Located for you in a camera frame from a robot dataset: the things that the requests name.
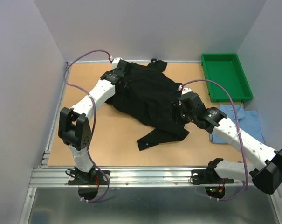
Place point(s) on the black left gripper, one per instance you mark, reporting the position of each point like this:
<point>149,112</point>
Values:
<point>112,72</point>

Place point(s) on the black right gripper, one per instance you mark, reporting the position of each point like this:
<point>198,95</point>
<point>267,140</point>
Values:
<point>180,105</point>

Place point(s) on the black long sleeve shirt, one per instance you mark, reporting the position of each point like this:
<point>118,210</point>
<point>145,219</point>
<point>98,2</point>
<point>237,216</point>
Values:
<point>147,97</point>

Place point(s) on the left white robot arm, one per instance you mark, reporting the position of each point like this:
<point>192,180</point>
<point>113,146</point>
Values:
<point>74,128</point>

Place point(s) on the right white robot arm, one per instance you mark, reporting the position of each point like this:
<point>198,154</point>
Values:
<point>265,168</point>

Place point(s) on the green plastic bin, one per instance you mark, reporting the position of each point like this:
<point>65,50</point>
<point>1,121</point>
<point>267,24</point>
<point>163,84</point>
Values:
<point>226,70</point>

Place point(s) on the light blue folded shirt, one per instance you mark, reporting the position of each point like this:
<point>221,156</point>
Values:
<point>248,120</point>

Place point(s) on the aluminium table frame rail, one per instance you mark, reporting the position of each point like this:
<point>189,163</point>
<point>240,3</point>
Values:
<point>54,122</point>

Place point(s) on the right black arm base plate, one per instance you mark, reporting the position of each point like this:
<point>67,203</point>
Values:
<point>205,176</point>

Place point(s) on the front aluminium rail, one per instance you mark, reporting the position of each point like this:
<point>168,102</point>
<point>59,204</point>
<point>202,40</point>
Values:
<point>121,177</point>

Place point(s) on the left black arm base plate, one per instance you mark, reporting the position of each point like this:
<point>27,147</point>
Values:
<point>92,178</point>

